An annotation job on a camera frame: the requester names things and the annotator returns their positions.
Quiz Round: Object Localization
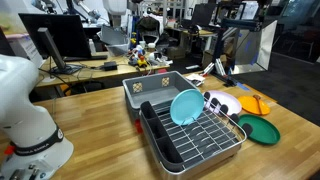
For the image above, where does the light blue plate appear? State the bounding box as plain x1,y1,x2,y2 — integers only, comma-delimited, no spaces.
169,88,205,127

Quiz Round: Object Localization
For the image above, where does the pale pink plate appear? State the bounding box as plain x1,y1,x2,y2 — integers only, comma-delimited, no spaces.
202,89,243,117

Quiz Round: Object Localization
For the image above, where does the orange yellow plate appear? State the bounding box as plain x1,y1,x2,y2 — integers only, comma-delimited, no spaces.
237,95,272,117

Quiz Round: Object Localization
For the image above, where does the green plate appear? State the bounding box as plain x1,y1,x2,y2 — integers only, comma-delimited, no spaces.
237,113,282,146

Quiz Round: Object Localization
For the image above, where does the grey plastic bin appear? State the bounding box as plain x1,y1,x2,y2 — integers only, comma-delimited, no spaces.
122,70,201,122

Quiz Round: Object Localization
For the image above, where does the white paper pack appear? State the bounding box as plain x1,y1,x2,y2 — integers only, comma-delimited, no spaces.
185,73,206,87

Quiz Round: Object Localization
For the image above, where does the black utensil caddy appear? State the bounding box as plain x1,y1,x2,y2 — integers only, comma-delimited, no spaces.
139,100,185,173

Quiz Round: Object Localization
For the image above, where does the brown cardboard box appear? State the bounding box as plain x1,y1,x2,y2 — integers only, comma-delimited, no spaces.
166,45,186,60

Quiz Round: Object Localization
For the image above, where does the small red block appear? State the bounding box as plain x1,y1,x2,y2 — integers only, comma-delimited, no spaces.
134,118,144,135

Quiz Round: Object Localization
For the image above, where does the black power brick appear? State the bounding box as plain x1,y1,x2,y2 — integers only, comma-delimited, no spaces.
103,60,118,71

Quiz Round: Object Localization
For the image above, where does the black backpack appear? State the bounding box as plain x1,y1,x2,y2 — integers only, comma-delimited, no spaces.
136,15,161,44

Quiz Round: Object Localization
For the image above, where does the clear plastic storage bin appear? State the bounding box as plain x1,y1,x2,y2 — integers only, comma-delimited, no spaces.
99,24,131,57

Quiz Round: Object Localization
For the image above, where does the black keyboard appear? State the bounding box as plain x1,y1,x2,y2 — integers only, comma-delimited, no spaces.
63,54,109,63

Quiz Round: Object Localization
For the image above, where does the white plastic bottle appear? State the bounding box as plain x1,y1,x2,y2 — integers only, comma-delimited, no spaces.
88,38,97,56

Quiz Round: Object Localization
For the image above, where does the blue tape strip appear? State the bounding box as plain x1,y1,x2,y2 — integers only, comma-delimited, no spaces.
236,82,251,92

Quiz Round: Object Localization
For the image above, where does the dark background monitor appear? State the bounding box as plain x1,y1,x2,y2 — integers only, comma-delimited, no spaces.
191,3,218,28

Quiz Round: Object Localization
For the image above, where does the wooden spoon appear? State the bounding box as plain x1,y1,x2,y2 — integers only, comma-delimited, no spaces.
252,94,264,116

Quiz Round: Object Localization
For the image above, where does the black computer monitor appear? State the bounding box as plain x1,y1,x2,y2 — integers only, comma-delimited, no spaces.
18,13,93,75

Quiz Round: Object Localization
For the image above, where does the white reflector board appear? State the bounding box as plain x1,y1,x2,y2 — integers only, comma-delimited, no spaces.
233,19,278,75

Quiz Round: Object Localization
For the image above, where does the white labelled storage box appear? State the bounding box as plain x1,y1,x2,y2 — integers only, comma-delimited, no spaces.
6,33,44,68

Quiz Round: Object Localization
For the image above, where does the metal wire dish rack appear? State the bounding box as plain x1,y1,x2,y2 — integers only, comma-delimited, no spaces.
138,94,248,180

